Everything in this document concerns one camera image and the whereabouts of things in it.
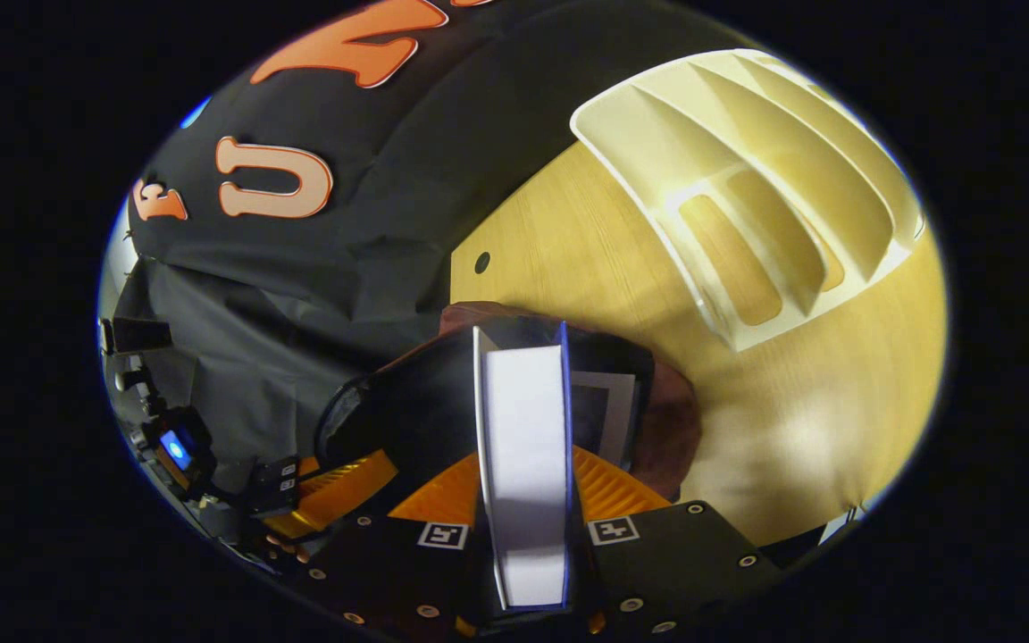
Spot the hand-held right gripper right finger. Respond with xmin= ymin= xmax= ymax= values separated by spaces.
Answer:
xmin=573 ymin=445 xmax=785 ymax=638

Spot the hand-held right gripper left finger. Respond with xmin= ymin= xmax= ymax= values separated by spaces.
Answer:
xmin=296 ymin=451 xmax=489 ymax=640

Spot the maroon schoolbag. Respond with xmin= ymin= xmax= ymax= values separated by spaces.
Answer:
xmin=314 ymin=302 xmax=705 ymax=506

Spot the black and white book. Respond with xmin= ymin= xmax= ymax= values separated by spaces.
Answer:
xmin=568 ymin=371 xmax=641 ymax=471

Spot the blue cover book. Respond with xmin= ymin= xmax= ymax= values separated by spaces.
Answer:
xmin=473 ymin=323 xmax=581 ymax=614

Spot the white plastic bookshelf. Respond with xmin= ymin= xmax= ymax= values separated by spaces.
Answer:
xmin=570 ymin=47 xmax=926 ymax=353

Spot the black rectangular device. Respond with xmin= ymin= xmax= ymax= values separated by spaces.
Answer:
xmin=102 ymin=317 xmax=174 ymax=356

